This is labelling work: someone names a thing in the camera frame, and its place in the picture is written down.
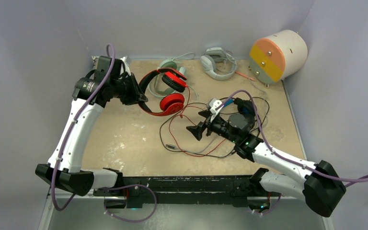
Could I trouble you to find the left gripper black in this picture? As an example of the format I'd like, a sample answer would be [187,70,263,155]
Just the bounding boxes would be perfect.
[110,72,148,105]

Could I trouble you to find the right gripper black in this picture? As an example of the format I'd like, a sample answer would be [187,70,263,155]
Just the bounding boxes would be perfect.
[186,109,238,144]

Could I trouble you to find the red headphones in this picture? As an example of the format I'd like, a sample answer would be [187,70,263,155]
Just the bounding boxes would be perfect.
[138,68,188,116]

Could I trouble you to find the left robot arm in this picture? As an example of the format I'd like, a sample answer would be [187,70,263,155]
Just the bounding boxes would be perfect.
[35,56,147,196]

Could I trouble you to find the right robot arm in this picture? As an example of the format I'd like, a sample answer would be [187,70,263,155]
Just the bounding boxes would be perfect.
[186,110,346,218]

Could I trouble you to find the mint green headphones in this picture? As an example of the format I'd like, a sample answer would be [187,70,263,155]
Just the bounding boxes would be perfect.
[148,58,187,99]

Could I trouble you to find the black blue headphones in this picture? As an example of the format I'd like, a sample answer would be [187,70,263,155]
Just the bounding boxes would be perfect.
[223,98,256,127]

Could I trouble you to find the white grey headphones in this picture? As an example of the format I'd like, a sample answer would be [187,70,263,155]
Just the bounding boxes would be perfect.
[200,47,237,81]

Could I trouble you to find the orange pen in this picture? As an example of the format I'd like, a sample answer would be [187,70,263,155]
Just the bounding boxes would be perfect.
[235,71,255,81]

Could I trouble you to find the round pastel drawer cabinet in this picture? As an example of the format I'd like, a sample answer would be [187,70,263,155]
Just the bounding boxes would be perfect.
[249,30,308,85]

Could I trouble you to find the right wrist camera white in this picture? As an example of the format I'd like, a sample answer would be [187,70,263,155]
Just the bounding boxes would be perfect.
[207,98,223,122]

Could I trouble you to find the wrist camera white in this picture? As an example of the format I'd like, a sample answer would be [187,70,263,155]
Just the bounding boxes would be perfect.
[207,98,223,122]
[120,56,131,75]

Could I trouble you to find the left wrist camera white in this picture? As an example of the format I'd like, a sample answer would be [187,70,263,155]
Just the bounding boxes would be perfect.
[120,56,131,75]

